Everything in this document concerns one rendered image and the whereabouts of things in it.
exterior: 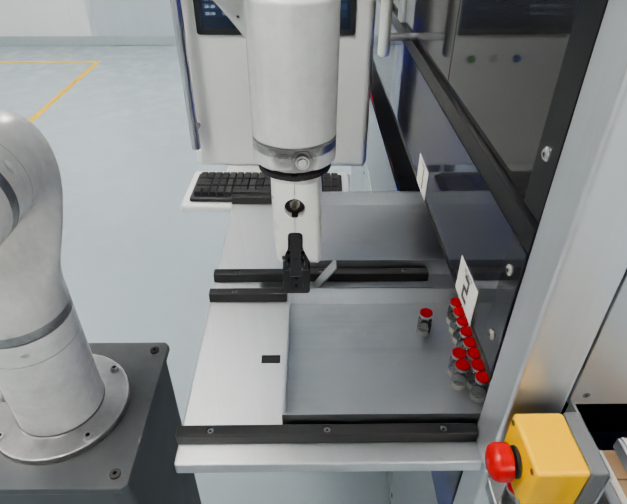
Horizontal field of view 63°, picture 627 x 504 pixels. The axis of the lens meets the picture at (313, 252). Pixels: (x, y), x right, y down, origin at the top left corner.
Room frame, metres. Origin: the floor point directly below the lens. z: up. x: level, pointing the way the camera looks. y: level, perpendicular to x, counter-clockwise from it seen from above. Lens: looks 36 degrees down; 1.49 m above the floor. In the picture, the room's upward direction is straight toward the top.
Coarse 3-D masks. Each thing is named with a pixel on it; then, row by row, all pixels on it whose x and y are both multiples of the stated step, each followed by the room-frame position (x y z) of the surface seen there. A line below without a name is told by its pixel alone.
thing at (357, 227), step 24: (336, 192) 1.02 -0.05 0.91; (360, 192) 1.02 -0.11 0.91; (384, 192) 1.02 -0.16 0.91; (408, 192) 1.02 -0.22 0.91; (336, 216) 0.97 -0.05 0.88; (360, 216) 0.97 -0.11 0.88; (384, 216) 0.97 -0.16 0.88; (408, 216) 0.97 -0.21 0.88; (336, 240) 0.88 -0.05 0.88; (360, 240) 0.88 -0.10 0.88; (384, 240) 0.88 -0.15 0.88; (408, 240) 0.88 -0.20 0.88; (432, 240) 0.88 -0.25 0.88; (312, 264) 0.77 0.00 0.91; (360, 264) 0.77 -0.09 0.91; (384, 264) 0.77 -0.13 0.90; (408, 264) 0.77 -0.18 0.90; (432, 264) 0.77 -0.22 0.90
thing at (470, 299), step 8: (464, 264) 0.58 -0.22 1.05; (464, 272) 0.57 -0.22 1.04; (464, 280) 0.57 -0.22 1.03; (472, 280) 0.54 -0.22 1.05; (456, 288) 0.59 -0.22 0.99; (472, 288) 0.53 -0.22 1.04; (464, 296) 0.56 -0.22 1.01; (472, 296) 0.53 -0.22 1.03; (472, 304) 0.52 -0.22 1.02; (472, 312) 0.52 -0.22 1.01
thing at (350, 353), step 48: (336, 288) 0.68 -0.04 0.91; (384, 288) 0.68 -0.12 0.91; (432, 288) 0.68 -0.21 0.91; (288, 336) 0.58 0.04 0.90; (336, 336) 0.60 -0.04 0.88; (384, 336) 0.60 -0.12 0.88; (432, 336) 0.60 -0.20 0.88; (288, 384) 0.50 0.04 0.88; (336, 384) 0.50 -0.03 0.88; (384, 384) 0.50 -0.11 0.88; (432, 384) 0.50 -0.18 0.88
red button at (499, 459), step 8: (488, 448) 0.32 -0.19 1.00; (496, 448) 0.31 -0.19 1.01; (504, 448) 0.31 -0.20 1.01; (488, 456) 0.31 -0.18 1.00; (496, 456) 0.30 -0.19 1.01; (504, 456) 0.30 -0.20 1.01; (512, 456) 0.30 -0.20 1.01; (488, 464) 0.30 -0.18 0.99; (496, 464) 0.30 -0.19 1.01; (504, 464) 0.29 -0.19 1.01; (512, 464) 0.29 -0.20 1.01; (488, 472) 0.30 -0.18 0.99; (496, 472) 0.29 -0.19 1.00; (504, 472) 0.29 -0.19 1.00; (512, 472) 0.29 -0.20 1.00; (496, 480) 0.29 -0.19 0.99; (504, 480) 0.29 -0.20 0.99; (512, 480) 0.29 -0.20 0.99
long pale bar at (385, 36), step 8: (384, 0) 1.14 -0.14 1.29; (392, 0) 1.14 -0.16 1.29; (384, 8) 1.14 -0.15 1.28; (392, 8) 1.14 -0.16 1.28; (384, 16) 1.14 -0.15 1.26; (384, 24) 1.13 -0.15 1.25; (384, 32) 1.13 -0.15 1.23; (384, 40) 1.13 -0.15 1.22; (392, 40) 1.14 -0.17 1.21; (400, 40) 1.14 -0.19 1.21; (408, 40) 1.14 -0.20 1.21; (416, 40) 1.14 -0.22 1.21; (384, 48) 1.13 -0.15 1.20; (384, 56) 1.14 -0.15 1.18
